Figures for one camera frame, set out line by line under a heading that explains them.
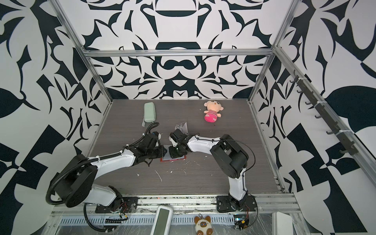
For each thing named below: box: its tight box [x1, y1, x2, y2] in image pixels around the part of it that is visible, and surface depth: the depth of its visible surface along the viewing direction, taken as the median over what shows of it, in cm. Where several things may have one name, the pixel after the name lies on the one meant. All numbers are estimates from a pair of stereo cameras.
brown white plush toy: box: [193, 215, 213, 235], surface depth 68 cm
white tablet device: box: [150, 205, 173, 235], surface depth 68 cm
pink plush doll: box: [203, 99, 224, 123], surface depth 110 cm
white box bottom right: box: [271, 211, 294, 235], surface depth 68 cm
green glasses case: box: [143, 101, 157, 123], surface depth 111 cm
